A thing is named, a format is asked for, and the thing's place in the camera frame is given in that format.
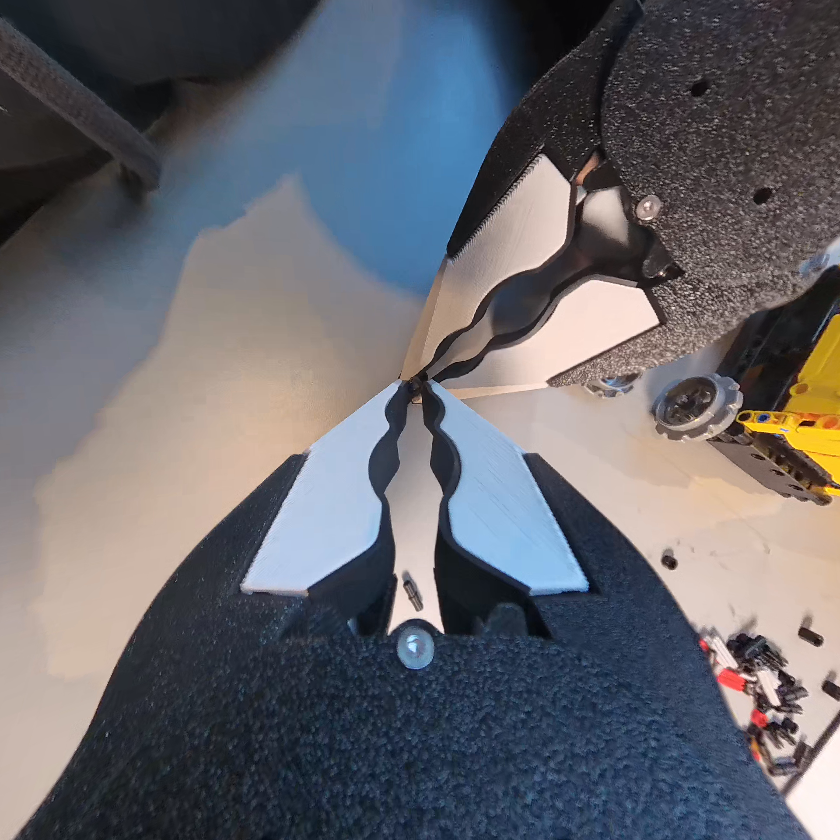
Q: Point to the grey toothed brick wheel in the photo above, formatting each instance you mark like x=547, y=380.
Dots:
x=612, y=385

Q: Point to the yellow toy brick vehicle model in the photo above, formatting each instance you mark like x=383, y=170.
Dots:
x=801, y=420

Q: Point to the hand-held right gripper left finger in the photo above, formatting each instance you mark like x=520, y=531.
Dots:
x=315, y=525

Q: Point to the pile of black brick parts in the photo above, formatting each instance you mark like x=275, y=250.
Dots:
x=768, y=696

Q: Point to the grey desk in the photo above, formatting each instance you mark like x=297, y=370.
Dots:
x=197, y=460

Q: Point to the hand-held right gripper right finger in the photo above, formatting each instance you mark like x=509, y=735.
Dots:
x=512, y=525

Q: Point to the thin black holed brick beam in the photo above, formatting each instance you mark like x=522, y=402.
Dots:
x=415, y=383

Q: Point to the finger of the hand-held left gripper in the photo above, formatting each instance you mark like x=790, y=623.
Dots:
x=505, y=236
x=597, y=322

